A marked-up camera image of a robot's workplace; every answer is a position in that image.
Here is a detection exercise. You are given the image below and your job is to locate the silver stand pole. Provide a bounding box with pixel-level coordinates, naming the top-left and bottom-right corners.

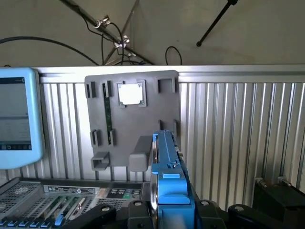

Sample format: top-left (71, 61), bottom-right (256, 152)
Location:
top-left (59, 0), bottom-right (155, 65)

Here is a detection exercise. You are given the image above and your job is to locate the black floor cable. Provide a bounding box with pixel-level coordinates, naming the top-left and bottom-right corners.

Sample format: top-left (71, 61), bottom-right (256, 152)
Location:
top-left (0, 36), bottom-right (100, 66)

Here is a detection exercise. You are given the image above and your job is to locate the black mount box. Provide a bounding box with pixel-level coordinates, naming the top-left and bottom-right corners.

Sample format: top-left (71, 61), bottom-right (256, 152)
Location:
top-left (252, 177), bottom-right (305, 222)

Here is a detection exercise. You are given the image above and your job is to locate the light blue teach pendant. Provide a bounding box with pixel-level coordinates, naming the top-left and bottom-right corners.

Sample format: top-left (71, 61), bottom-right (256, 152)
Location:
top-left (0, 67), bottom-right (46, 170)

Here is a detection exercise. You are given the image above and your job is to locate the black tripod leg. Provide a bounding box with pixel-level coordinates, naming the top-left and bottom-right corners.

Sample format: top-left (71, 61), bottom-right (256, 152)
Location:
top-left (196, 0), bottom-right (239, 47)

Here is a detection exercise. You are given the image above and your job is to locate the green RAM stick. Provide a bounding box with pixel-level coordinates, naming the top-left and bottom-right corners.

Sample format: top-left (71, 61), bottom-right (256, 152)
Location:
top-left (102, 83), bottom-right (114, 145)

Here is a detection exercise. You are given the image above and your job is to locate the grey parts rack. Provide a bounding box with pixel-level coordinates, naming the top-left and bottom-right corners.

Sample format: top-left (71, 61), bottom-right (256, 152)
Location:
top-left (84, 70), bottom-right (182, 172)

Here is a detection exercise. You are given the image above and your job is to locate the open Dell PC case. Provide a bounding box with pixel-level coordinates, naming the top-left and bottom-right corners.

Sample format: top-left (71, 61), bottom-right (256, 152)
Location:
top-left (0, 176), bottom-right (153, 229)

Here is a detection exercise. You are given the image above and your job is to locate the silver CPU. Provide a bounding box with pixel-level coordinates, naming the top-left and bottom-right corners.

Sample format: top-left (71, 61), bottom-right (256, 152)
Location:
top-left (118, 83), bottom-right (143, 105)

